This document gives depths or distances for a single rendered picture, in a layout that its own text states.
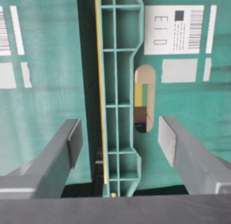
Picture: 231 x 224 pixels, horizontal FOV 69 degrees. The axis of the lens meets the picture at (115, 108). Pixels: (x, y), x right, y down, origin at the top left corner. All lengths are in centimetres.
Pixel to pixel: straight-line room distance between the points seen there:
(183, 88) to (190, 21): 9
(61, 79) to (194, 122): 22
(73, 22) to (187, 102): 21
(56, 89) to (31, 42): 7
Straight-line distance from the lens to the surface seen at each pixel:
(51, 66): 27
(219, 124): 33
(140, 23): 24
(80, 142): 16
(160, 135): 16
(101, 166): 265
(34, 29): 28
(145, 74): 28
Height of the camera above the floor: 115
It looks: level
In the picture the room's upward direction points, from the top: 92 degrees counter-clockwise
